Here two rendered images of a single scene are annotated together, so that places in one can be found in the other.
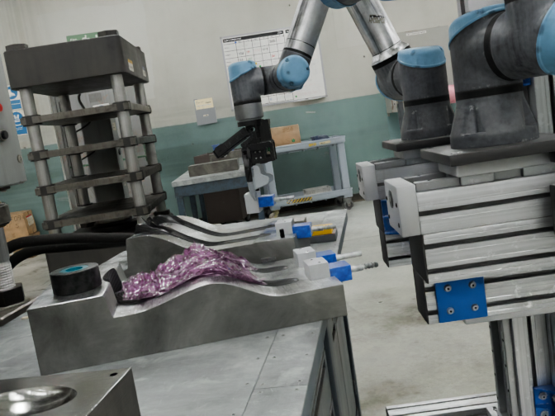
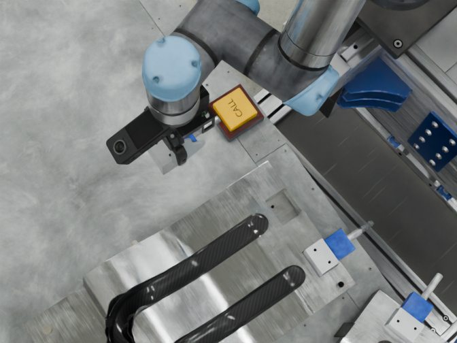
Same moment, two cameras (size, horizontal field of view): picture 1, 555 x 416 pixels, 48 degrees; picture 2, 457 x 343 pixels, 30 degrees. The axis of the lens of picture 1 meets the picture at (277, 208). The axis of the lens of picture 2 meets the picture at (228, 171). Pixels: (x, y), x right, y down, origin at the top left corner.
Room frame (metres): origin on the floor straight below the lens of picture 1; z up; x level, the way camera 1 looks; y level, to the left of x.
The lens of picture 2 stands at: (1.34, 0.30, 2.32)
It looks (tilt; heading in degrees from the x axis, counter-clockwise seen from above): 75 degrees down; 308
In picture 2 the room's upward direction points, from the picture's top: 8 degrees clockwise
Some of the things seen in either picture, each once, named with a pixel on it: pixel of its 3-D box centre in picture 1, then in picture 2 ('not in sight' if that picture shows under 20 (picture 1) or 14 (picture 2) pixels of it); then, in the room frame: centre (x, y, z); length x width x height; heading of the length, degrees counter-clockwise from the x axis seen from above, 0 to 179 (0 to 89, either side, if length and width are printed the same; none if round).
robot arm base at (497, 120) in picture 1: (490, 115); not in sight; (1.12, -0.41, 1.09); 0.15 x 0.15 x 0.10
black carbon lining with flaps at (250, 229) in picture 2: (201, 228); (201, 301); (1.45, 0.19, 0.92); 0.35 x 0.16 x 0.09; 80
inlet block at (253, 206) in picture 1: (270, 200); (187, 138); (1.66, 0.02, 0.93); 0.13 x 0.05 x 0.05; 80
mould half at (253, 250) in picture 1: (199, 248); (190, 304); (1.46, 0.20, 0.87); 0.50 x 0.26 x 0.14; 80
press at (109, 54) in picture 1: (105, 160); not in sight; (5.81, 1.52, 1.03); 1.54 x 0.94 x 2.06; 1
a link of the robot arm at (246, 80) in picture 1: (245, 82); (173, 74); (1.67, 0.03, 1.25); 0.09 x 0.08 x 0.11; 100
